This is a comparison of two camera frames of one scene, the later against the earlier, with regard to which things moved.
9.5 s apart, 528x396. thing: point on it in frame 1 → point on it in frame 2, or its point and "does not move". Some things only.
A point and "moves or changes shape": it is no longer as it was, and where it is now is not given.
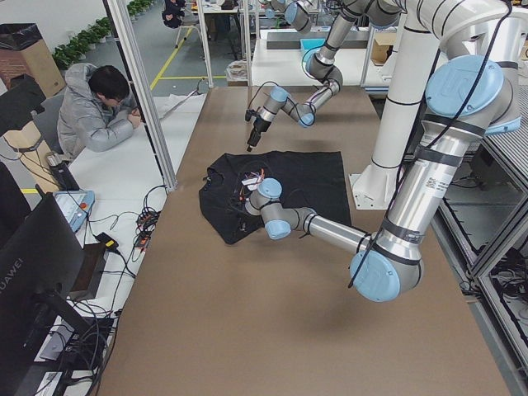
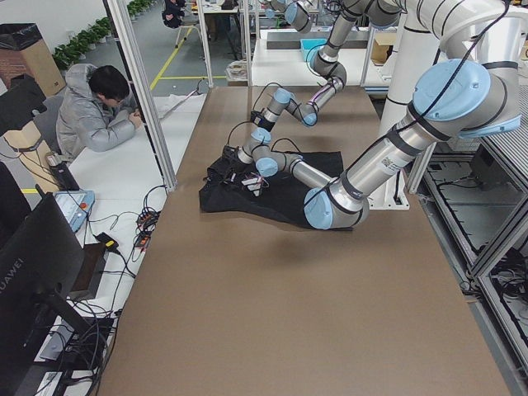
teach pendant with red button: (76, 206) does not move
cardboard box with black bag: (23, 51) does not move
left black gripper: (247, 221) → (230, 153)
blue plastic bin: (308, 44) does not move
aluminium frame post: (119, 25) does not move
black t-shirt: (308, 180) moves or changes shape
